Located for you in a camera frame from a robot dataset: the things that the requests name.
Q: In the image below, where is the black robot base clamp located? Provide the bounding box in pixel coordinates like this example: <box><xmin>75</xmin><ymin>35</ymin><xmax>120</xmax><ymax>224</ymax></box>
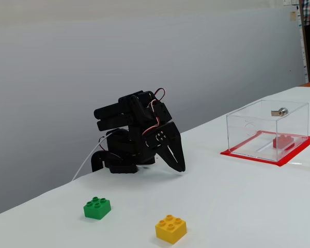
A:
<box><xmin>91</xmin><ymin>129</ymin><xmax>140</xmax><ymax>174</ymax></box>

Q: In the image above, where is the green lego brick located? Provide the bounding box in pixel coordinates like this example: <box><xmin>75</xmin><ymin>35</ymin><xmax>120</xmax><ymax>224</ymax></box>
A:
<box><xmin>83</xmin><ymin>196</ymin><xmax>112</xmax><ymax>221</ymax></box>

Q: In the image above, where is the yellow lego brick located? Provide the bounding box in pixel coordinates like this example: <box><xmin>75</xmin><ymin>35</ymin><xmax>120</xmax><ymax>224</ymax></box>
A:
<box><xmin>154</xmin><ymin>214</ymin><xmax>188</xmax><ymax>245</ymax></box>

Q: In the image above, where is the red tape frame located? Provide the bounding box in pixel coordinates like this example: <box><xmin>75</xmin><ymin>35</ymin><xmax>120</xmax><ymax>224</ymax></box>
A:
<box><xmin>220</xmin><ymin>130</ymin><xmax>310</xmax><ymax>167</ymax></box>

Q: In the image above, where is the red white gripper servo wire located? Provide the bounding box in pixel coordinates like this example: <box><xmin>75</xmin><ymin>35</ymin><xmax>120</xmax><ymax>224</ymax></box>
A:
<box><xmin>142</xmin><ymin>88</ymin><xmax>167</xmax><ymax>137</ymax></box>

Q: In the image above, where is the transparent plastic box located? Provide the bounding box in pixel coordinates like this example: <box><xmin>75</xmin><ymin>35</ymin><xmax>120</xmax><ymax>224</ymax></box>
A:
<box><xmin>226</xmin><ymin>99</ymin><xmax>309</xmax><ymax>163</ymax></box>

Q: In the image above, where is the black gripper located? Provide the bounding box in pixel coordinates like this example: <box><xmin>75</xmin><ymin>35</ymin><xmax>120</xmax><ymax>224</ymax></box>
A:
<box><xmin>145</xmin><ymin>121</ymin><xmax>187</xmax><ymax>173</ymax></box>

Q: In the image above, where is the red black base servo wire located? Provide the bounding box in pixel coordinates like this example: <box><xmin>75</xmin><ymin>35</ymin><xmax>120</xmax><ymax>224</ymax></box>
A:
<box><xmin>98</xmin><ymin>134</ymin><xmax>112</xmax><ymax>152</ymax></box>

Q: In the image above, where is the red lego brick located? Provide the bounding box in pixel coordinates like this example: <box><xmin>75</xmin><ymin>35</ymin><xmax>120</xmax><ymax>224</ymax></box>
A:
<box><xmin>272</xmin><ymin>134</ymin><xmax>295</xmax><ymax>151</ymax></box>

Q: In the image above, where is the white cable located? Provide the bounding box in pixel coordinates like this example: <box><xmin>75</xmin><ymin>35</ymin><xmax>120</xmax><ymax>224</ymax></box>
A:
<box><xmin>71</xmin><ymin>131</ymin><xmax>119</xmax><ymax>181</ymax></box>

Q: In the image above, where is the silver box lock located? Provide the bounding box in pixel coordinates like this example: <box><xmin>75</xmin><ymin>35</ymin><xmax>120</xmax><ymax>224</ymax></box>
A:
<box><xmin>270</xmin><ymin>107</ymin><xmax>289</xmax><ymax>117</ymax></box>

